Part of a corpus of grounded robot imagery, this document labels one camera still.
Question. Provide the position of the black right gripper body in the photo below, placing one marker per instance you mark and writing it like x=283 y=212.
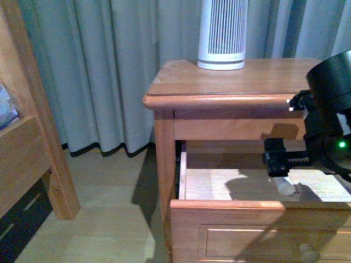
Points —
x=325 y=151

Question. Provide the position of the white medicine bottle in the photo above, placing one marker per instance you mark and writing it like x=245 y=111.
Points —
x=284 y=185

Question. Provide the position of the wooden drawer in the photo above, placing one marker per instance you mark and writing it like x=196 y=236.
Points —
x=230 y=210

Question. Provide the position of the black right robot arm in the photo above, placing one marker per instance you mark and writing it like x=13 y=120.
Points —
x=326 y=111

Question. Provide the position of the wooden nightstand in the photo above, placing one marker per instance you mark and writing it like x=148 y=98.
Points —
x=193 y=104

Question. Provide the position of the white cylindrical air purifier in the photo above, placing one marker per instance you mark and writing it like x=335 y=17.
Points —
x=222 y=40

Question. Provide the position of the grey curtain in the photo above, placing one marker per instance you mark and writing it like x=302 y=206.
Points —
x=97 y=59

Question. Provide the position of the grey mattress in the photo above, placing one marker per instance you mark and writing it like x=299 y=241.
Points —
x=9 y=113

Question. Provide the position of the wooden bed frame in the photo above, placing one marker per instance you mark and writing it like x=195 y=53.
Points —
x=30 y=147

